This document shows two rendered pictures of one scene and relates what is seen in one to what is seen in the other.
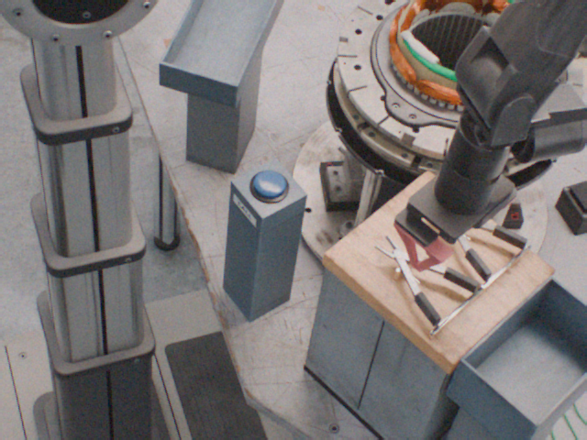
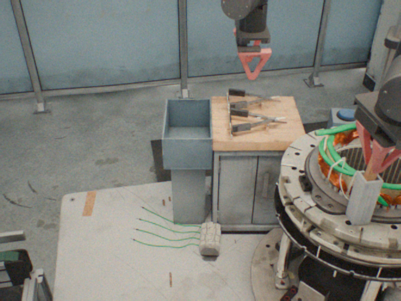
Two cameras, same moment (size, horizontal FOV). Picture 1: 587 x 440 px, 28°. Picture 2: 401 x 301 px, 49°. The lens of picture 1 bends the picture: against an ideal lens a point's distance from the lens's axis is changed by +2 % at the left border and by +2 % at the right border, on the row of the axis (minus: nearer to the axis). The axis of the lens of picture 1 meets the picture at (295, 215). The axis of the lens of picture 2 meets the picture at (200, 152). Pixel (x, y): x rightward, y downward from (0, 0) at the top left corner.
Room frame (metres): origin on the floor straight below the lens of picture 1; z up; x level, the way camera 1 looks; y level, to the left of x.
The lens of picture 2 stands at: (1.39, -0.79, 1.60)
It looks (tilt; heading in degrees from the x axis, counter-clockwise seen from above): 37 degrees down; 143
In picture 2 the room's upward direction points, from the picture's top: straight up
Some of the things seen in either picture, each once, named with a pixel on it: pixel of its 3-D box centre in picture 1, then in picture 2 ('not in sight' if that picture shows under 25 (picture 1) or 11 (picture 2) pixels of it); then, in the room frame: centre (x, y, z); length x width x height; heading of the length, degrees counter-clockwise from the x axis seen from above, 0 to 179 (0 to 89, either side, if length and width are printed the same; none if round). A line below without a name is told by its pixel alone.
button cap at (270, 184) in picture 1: (270, 183); (347, 113); (0.89, 0.04, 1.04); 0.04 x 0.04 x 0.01
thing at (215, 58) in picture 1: (225, 82); not in sight; (1.15, 0.13, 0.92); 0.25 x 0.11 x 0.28; 170
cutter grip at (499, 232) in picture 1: (509, 236); (241, 127); (0.84, -0.25, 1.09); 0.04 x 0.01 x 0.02; 68
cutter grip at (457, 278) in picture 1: (460, 280); (238, 105); (0.76, -0.20, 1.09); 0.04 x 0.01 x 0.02; 68
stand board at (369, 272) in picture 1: (437, 266); (255, 121); (0.80, -0.18, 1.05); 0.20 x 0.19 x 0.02; 53
